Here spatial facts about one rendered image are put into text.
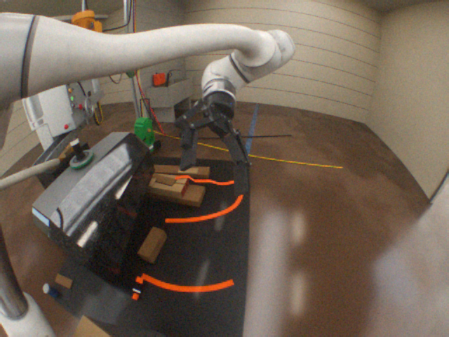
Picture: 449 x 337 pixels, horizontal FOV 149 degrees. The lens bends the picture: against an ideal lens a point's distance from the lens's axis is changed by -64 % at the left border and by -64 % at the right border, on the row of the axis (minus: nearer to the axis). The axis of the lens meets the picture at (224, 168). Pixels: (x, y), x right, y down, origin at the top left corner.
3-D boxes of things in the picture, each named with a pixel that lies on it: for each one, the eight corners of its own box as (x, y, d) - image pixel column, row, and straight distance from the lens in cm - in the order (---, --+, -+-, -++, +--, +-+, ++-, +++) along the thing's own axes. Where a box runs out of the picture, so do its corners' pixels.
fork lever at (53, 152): (73, 128, 164) (71, 122, 163) (92, 121, 156) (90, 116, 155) (31, 175, 111) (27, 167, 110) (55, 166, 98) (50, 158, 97)
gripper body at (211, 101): (219, 121, 48) (219, 147, 41) (196, 103, 44) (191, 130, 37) (240, 107, 45) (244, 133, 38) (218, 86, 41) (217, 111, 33)
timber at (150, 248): (153, 263, 160) (148, 258, 149) (142, 258, 165) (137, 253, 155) (167, 236, 168) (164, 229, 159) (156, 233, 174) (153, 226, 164)
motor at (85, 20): (78, 55, 216) (76, 22, 225) (104, 46, 206) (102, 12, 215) (67, 55, 190) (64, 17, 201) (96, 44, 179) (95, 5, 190)
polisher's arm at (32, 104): (24, 126, 215) (17, 103, 215) (37, 116, 244) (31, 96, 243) (81, 99, 181) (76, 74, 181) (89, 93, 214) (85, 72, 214)
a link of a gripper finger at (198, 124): (224, 117, 38) (221, 111, 38) (194, 127, 28) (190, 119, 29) (211, 126, 40) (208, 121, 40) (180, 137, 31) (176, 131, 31)
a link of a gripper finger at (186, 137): (193, 123, 31) (180, 114, 30) (190, 145, 27) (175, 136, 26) (188, 128, 32) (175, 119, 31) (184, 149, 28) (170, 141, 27)
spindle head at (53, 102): (71, 123, 166) (59, 72, 164) (92, 115, 157) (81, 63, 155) (53, 142, 137) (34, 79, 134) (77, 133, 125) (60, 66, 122)
